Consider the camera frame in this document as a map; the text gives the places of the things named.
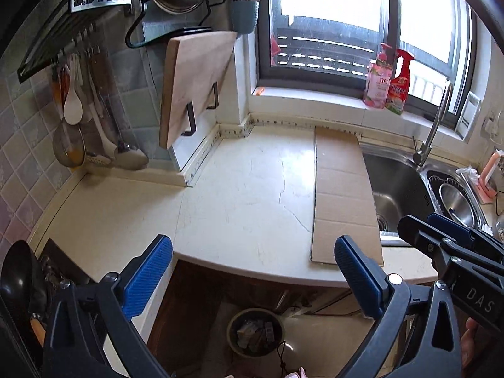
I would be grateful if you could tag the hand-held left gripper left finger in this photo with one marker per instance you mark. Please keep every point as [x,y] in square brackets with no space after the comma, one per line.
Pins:
[147,275]

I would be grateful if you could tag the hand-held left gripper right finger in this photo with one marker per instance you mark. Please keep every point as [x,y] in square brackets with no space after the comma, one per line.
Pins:
[358,275]

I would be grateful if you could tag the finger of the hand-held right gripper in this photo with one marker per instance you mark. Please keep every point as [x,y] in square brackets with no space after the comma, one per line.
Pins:
[449,224]
[417,234]

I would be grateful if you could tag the round black waste bin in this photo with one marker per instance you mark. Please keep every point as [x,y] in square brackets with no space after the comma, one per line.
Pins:
[236,346]

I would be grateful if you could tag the person's right hand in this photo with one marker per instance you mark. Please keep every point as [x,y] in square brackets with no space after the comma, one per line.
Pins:
[470,342]

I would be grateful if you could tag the black drain basket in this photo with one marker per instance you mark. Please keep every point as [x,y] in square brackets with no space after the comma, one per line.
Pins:
[432,189]

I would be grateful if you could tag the steel sink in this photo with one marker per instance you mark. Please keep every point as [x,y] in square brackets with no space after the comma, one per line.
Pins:
[393,189]

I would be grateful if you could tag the clear plastic bag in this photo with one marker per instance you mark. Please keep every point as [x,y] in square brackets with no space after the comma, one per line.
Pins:
[468,174]

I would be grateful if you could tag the steel faucet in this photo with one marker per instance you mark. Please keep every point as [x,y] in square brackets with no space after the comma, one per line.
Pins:
[423,151]

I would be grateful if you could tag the cardboard sheet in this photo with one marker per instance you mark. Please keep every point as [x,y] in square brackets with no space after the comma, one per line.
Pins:
[342,197]

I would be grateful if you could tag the black cooktop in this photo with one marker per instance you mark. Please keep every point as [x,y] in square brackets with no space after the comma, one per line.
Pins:
[67,262]

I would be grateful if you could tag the pink checked cloth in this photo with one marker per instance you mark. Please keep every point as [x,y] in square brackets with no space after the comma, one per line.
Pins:
[296,373]

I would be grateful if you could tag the steel ladle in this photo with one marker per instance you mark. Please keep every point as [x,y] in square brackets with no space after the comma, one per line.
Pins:
[132,159]

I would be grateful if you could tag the black wok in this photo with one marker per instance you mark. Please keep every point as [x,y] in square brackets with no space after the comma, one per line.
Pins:
[21,279]

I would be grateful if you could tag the red spray bottle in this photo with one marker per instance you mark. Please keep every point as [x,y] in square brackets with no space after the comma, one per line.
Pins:
[398,90]

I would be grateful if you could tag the mesh skimmer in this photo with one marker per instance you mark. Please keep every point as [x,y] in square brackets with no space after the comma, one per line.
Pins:
[69,147]

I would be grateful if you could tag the pink detergent bottle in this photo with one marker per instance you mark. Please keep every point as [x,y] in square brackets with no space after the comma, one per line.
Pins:
[378,84]

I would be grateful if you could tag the white rice paddle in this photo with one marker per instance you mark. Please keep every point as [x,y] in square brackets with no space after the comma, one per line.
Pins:
[73,110]

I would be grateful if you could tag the wooden cutting board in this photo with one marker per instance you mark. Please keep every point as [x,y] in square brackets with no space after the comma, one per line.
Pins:
[193,71]

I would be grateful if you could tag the red cloth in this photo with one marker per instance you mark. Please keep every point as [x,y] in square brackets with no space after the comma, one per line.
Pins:
[275,49]

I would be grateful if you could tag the black wall hook rail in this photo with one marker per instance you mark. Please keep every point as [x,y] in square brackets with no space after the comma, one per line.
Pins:
[51,43]

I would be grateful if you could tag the window frame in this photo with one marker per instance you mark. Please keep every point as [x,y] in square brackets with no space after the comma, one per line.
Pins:
[264,27]

